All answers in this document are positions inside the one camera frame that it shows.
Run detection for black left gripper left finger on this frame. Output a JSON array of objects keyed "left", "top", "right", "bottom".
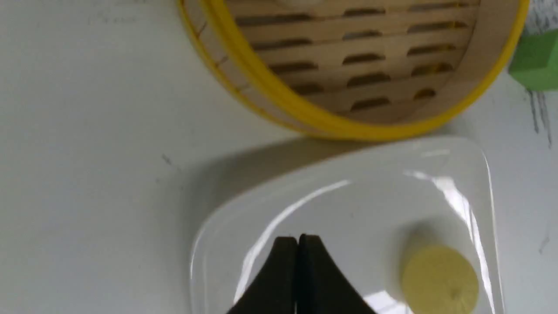
[{"left": 228, "top": 237, "right": 298, "bottom": 314}]

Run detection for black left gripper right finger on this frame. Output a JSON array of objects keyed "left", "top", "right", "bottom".
[{"left": 297, "top": 234, "right": 375, "bottom": 314}]

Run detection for yellow steamed bun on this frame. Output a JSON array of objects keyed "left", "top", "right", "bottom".
[{"left": 399, "top": 245, "right": 480, "bottom": 314}]

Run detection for white rectangular plate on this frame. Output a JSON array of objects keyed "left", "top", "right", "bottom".
[{"left": 189, "top": 137, "right": 506, "bottom": 314}]

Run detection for yellow-rimmed bamboo steamer basket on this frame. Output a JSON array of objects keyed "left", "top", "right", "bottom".
[{"left": 177, "top": 0, "right": 530, "bottom": 142}]

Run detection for green cube block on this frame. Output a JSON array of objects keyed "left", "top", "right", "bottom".
[{"left": 508, "top": 29, "right": 558, "bottom": 91}]

